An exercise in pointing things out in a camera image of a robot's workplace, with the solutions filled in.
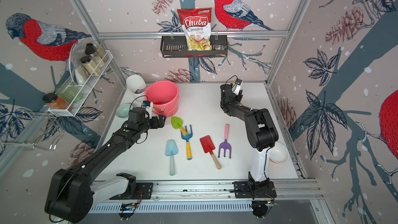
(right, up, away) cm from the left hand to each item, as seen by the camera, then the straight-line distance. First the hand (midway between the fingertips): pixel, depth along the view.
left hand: (161, 113), depth 86 cm
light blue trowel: (+6, -21, 0) cm, 21 cm away
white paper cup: (-22, +17, +19) cm, 34 cm away
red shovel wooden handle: (+27, -20, +2) cm, 34 cm away
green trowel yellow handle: (+7, -8, +12) cm, 16 cm away
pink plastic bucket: (-1, +10, +12) cm, 16 cm away
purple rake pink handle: (+37, -19, +2) cm, 41 cm away
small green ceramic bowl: (-30, 0, +16) cm, 34 cm away
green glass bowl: (-37, +12, -17) cm, 42 cm away
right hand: (+46, +15, +12) cm, 50 cm away
